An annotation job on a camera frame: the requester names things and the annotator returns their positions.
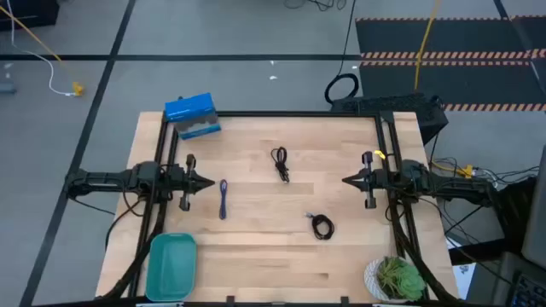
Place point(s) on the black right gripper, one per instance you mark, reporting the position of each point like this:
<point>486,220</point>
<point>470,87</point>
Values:
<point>373,180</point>

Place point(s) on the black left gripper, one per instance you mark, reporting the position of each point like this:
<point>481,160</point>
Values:
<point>187,181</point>

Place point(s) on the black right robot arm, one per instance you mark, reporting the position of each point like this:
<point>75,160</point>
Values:
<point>448,185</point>

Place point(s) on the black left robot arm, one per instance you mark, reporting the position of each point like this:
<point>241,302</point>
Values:
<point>106,179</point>

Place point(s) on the yellow tag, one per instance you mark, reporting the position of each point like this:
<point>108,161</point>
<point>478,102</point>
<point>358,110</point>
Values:
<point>379,154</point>

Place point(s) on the blue cardboard box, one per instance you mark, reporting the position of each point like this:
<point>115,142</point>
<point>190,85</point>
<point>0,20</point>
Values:
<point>189,108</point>

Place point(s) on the teal plastic tray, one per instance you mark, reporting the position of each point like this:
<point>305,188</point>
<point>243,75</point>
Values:
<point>170,268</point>

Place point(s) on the white patterned plant pot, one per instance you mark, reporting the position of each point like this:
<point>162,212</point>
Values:
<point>370,279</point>

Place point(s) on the green succulent plant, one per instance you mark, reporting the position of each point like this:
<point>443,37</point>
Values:
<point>403,279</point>

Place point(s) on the white paper sheet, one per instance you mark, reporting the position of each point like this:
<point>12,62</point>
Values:
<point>464,277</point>

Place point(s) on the black bag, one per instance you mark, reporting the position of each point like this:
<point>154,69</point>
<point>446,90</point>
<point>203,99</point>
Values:
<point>512,209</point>

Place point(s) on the black hazard-striped floor mat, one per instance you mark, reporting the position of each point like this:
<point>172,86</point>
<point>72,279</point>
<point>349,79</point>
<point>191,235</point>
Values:
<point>469,38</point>

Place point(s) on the black keyboard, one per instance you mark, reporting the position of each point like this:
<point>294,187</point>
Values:
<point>529,292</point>

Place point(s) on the black box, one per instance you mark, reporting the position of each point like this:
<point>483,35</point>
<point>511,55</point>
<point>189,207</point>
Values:
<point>25,13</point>

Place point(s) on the black metal table frame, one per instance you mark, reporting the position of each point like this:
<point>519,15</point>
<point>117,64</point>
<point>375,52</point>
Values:
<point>298,114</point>

